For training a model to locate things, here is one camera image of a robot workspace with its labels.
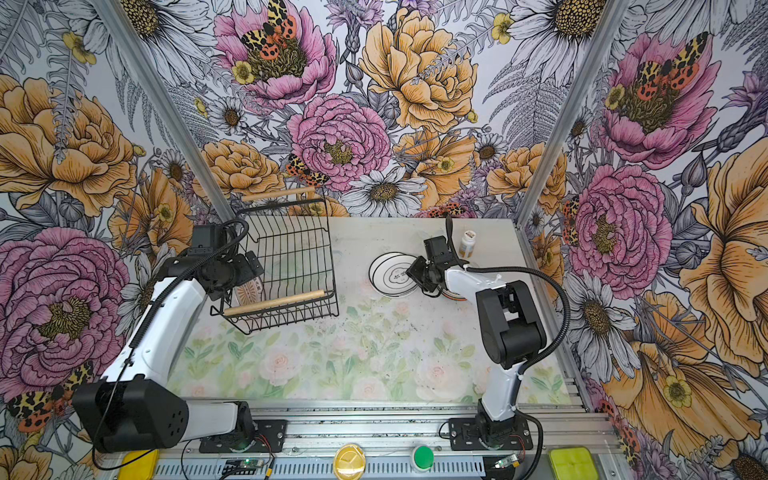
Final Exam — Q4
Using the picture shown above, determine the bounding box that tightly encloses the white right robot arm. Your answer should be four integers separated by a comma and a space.
406, 236, 547, 451

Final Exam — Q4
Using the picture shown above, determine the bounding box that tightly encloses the small green circuit board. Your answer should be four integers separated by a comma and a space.
222, 458, 265, 477

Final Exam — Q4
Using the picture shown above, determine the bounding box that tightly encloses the cream plate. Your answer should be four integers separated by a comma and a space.
441, 290, 465, 301

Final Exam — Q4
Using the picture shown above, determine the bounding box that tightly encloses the black wire dish rack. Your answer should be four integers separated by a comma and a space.
210, 187, 339, 334

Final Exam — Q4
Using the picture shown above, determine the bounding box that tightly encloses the gold round lid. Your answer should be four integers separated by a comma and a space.
333, 444, 367, 480

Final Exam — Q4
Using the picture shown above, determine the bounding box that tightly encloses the aluminium right corner post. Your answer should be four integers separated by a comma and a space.
514, 0, 634, 228

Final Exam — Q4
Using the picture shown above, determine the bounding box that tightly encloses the aluminium corner post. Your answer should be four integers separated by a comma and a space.
94, 1, 236, 221
514, 0, 634, 228

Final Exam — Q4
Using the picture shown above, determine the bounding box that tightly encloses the large white back plate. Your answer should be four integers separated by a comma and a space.
368, 252, 418, 298

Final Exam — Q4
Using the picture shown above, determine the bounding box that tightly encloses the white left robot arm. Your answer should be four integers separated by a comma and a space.
72, 219, 264, 454

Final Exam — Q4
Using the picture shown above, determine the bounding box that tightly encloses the green push button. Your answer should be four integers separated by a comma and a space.
411, 445, 435, 473

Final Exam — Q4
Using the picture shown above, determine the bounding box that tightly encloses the white pill bottle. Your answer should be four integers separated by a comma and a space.
459, 230, 477, 260

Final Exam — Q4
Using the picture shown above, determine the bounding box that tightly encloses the aluminium left corner post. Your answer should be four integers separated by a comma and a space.
94, 1, 236, 221

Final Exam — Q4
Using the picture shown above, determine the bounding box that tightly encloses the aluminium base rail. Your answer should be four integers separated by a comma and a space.
153, 401, 632, 479

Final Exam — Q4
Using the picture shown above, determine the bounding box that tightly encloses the black corrugated cable conduit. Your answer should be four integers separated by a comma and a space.
445, 215, 572, 376

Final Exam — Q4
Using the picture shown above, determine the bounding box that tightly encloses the lime green sponge block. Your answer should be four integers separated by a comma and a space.
549, 446, 599, 480

